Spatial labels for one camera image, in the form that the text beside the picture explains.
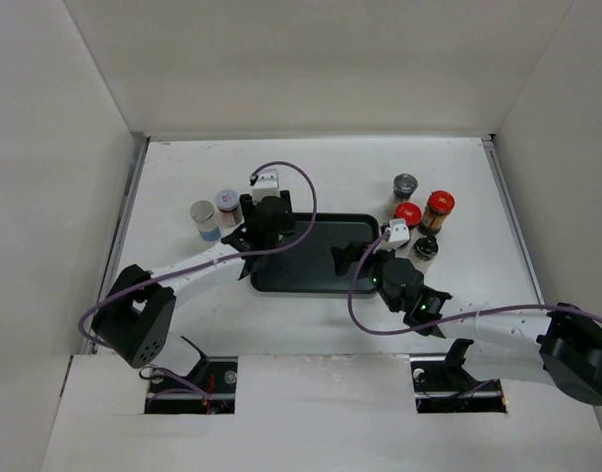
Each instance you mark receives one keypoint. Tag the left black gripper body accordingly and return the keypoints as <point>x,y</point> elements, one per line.
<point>249,206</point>

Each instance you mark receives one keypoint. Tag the black rectangular tray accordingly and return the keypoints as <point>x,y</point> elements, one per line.
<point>309,267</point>

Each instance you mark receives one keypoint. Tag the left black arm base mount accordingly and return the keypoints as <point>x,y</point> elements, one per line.
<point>185,380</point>

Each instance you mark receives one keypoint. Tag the black cap white bottle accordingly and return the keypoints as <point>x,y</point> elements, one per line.
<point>423,252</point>

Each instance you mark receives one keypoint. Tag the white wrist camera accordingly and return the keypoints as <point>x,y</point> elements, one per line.
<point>264,184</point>
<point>399,235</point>

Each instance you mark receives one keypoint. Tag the small dark spice jar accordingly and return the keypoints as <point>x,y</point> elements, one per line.
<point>228,207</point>

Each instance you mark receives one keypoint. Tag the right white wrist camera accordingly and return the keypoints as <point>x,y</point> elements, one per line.
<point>399,235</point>

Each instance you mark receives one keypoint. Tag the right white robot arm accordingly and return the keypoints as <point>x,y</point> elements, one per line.
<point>557,345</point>

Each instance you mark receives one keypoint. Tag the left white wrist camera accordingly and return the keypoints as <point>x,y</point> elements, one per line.
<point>264,184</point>

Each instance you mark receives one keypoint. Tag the red lid chili jar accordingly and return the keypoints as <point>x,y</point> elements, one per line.
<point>410,213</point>

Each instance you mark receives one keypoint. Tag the red lid sauce jar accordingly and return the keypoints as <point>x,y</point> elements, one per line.
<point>439,206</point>

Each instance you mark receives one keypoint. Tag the blue label sago bottle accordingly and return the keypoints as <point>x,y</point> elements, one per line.
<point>203,215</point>

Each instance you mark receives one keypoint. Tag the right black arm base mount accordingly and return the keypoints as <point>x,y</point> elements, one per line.
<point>442,386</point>

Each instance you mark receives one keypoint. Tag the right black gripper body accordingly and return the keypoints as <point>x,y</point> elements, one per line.
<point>376,274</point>

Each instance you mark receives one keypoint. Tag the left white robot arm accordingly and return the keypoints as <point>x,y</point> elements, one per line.
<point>136,322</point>

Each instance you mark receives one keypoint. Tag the grey lid seasoning jar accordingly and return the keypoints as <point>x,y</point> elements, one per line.
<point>403,187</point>

